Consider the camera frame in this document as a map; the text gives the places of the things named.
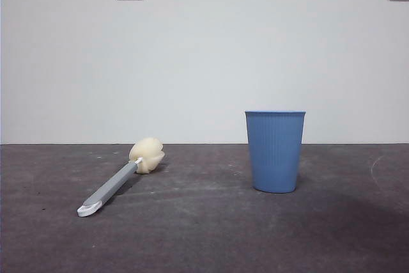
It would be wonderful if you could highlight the blue ribbed plastic cup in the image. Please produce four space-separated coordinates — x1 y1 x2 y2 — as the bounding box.
244 110 307 194

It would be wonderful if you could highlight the grey-handled sponge cup brush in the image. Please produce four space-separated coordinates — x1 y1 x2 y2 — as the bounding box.
76 137 166 219

